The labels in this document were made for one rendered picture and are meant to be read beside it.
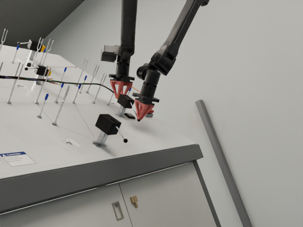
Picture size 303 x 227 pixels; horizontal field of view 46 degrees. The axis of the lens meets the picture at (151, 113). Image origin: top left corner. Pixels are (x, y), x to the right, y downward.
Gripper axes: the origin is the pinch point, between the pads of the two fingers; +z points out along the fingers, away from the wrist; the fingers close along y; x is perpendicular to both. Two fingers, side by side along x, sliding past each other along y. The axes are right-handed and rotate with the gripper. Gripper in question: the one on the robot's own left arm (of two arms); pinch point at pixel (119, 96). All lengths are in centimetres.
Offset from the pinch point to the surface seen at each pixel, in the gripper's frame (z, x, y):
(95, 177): 25, 34, 42
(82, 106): 5.6, -4.8, 16.3
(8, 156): 19, 27, 64
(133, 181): 28.9, 30.0, 20.2
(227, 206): 69, -5, -129
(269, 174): 39, 24, -126
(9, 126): 13, 13, 57
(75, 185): 26, 36, 50
